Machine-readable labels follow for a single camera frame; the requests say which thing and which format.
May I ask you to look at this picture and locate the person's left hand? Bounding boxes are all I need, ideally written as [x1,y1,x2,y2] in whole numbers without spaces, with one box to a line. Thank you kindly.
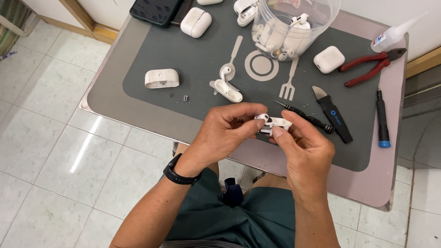
[185,103,268,174]

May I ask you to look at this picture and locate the person's right hand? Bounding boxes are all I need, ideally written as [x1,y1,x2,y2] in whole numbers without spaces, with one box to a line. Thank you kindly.
[270,110,336,202]

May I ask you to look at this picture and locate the white earbud case frame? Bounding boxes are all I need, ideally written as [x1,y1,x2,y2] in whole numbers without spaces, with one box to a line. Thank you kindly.
[255,115,293,136]

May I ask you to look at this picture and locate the black precision screwdriver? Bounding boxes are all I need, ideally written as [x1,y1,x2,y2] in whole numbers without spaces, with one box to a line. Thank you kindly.
[274,99,336,135]

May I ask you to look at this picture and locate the white case inner cradle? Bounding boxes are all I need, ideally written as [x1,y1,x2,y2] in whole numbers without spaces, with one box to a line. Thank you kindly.
[209,79,243,103]

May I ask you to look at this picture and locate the black wrist smartwatch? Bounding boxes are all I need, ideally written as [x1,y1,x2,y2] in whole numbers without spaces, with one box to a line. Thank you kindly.
[163,153,203,187]

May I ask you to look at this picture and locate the black pry tool metal blade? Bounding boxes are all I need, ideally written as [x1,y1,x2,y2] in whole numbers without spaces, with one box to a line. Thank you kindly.
[312,85,353,144]

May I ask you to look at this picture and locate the person's green shorts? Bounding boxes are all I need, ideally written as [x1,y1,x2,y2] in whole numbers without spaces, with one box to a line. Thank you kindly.
[159,168,297,248]

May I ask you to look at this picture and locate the white empty case shell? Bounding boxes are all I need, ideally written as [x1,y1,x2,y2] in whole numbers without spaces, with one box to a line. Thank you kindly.
[144,68,180,89]

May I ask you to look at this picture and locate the grey placemat with cutlery print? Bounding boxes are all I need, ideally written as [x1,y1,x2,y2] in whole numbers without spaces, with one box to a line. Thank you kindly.
[122,0,377,173]

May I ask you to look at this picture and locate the black screwdriver blue cap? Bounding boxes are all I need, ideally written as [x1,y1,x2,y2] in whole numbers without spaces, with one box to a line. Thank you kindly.
[375,84,392,149]

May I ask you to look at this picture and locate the white square earbud case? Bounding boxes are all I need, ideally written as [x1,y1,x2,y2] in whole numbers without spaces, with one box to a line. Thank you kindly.
[313,46,346,74]

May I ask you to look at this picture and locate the white closed rounded earbud case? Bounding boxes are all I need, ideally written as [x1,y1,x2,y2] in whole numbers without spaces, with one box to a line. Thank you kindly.
[180,7,213,39]

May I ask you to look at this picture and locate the heap of white earbud parts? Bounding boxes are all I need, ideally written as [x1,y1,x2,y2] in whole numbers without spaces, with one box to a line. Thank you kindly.
[252,13,312,62]

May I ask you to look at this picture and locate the white open earbud case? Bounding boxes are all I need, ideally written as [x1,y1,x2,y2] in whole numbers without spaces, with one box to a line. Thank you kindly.
[233,0,259,27]

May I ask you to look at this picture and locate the dark brown phone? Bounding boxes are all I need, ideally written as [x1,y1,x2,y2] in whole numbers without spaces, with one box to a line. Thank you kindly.
[170,0,194,27]

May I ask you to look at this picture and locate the black smartphone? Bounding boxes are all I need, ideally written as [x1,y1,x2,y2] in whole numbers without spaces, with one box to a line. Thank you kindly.
[130,0,184,28]

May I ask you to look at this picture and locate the clear plastic jar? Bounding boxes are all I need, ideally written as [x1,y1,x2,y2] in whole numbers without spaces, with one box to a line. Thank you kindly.
[251,0,341,62]

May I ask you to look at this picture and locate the clear glue bottle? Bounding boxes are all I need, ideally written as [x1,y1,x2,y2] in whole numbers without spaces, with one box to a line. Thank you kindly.
[370,12,428,53]

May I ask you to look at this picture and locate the striped curtain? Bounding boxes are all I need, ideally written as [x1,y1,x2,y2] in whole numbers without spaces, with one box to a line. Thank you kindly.
[0,0,40,56]

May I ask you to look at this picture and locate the navy blue fabric strap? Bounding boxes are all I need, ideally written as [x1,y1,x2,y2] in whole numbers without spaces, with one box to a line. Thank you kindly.
[222,177,245,208]

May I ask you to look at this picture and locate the red-handled pliers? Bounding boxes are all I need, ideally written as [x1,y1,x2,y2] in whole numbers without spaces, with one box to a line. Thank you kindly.
[339,48,407,88]

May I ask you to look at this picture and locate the wooden door frame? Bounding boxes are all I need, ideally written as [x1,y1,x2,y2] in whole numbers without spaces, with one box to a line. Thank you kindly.
[20,0,120,45]

